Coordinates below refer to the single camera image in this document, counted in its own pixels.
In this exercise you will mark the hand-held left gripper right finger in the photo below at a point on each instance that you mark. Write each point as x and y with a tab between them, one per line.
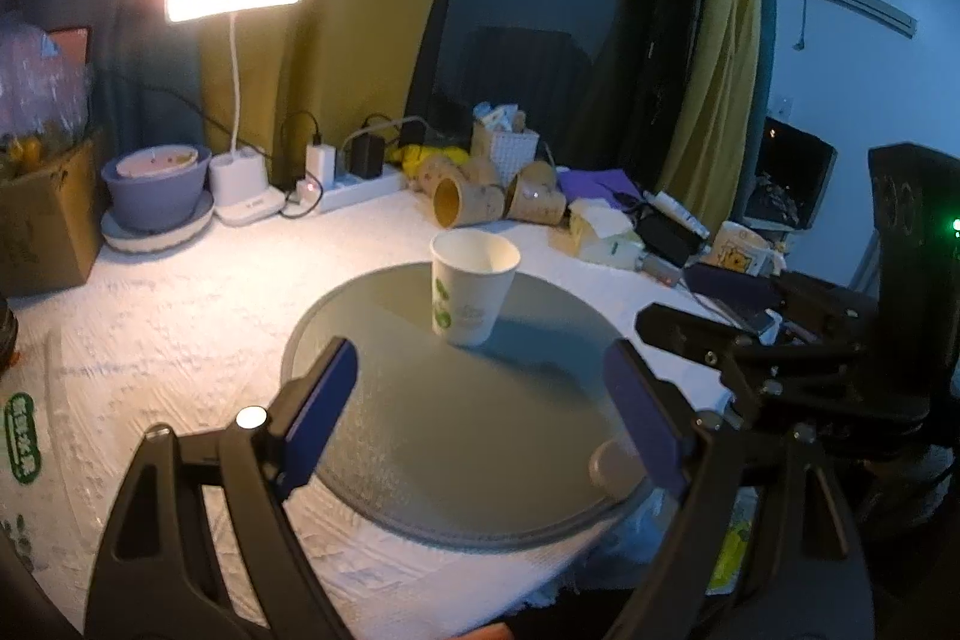
643	419

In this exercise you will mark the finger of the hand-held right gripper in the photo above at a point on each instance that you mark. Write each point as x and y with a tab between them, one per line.
757	289
697	329

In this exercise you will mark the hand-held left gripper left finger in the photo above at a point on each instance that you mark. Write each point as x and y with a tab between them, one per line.
324	411

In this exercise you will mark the white paper cup green print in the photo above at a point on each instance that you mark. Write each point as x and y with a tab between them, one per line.
471	287

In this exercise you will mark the brown paper cup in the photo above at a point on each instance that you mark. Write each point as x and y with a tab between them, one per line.
472	201
536	203
439	169
540	171

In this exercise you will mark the white cartoon mug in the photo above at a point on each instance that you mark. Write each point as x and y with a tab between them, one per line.
739	250

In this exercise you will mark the small white round cap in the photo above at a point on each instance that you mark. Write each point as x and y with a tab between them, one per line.
611	469

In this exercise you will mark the black pouch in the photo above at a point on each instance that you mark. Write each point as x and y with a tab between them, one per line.
664	239

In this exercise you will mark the white tube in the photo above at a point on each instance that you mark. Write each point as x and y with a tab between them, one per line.
679	212

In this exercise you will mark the black monitor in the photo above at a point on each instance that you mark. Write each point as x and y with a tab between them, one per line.
795	175

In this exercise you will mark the tissue pack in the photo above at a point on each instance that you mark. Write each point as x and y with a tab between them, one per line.
604	231

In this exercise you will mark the grey round tray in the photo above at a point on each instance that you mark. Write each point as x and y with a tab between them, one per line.
457	437

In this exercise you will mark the yellow green packet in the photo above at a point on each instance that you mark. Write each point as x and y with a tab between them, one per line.
727	550

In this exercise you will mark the white textured tablecloth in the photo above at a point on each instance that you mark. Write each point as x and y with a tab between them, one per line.
187	325

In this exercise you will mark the purple cloth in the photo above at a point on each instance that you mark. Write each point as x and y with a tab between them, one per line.
592	184

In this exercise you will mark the white power strip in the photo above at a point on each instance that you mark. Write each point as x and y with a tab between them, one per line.
360	194

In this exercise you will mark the yellow curtain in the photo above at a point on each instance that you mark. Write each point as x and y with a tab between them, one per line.
720	70
337	10

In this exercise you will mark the white charger plug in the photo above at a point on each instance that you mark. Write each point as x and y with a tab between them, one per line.
321	164

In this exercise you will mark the white round plate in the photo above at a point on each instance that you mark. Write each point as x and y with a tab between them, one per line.
142	241

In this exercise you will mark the black power adapter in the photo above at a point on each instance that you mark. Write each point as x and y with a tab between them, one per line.
369	156

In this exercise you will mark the white woven basket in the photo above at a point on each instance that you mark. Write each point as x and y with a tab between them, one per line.
506	153

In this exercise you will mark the yellow cloth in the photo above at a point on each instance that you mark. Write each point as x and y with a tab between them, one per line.
409	156

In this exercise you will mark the purple bowl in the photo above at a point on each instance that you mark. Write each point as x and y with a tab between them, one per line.
154	194

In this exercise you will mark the cardboard box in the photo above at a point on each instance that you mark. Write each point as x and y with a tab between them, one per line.
49	235

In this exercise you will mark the clear plastic bag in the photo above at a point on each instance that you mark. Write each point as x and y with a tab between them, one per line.
37	78

